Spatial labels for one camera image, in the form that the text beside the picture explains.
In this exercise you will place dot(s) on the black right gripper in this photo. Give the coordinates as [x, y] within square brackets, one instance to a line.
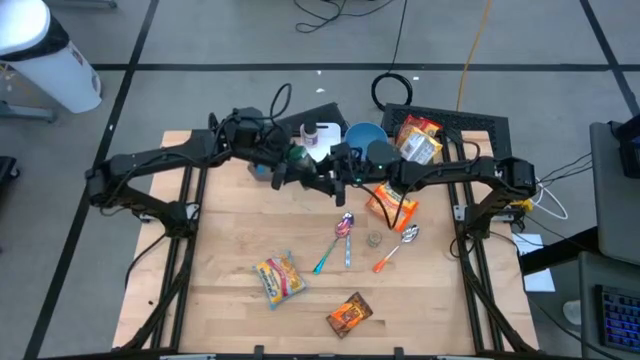
[356, 167]

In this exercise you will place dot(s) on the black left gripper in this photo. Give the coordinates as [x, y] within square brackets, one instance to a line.
[275, 150]

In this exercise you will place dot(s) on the green lid glass jar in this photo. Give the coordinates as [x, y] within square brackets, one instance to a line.
[299, 155]

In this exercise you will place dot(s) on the orange noodle packet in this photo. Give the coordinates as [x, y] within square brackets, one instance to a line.
[382, 197]

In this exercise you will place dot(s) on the red yellow noodle packet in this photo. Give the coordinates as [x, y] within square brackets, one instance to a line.
[415, 124]

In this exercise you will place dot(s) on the blue yellow noodle packet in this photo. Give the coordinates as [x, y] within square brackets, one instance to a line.
[280, 280]

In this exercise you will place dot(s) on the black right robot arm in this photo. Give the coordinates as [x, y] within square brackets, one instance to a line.
[450, 172]

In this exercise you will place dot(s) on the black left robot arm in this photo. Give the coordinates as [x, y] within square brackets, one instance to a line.
[150, 160]

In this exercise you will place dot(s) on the white plastic bin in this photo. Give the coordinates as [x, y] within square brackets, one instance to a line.
[327, 137]

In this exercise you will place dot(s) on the blue bowl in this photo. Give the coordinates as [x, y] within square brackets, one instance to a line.
[366, 135]

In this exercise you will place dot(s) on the black flat panel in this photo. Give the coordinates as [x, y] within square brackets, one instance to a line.
[325, 112]

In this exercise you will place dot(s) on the small cork glass jar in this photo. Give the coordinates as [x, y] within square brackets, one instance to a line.
[374, 239]

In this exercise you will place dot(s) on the silver metal spoon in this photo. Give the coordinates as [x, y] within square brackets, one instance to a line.
[348, 255]

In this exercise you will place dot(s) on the black perforated metal panel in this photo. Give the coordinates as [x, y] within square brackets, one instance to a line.
[465, 120]

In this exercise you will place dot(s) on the brown orange foil pouch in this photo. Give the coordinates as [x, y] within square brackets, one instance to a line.
[350, 315]

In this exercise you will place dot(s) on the white paper sheet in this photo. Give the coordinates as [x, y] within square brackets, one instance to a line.
[537, 280]

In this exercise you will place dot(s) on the white trash can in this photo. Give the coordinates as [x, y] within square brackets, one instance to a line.
[60, 80]

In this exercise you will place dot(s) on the grey metal floor foot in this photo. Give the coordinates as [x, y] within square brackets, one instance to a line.
[25, 114]

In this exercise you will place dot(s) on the white computer mouse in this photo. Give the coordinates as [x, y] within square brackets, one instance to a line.
[572, 312]

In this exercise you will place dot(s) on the grey cabinet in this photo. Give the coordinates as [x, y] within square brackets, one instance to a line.
[615, 210]

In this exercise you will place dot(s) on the grey desk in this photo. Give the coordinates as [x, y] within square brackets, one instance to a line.
[587, 300]

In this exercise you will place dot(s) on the black floor object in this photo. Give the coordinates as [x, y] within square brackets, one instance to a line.
[7, 170]

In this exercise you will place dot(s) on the black electronic device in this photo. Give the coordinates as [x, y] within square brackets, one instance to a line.
[631, 150]

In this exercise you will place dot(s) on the backlit computer keyboard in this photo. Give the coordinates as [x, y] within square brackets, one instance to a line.
[620, 320]

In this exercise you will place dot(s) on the black aluminium table frame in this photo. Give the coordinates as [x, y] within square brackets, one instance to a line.
[325, 358]

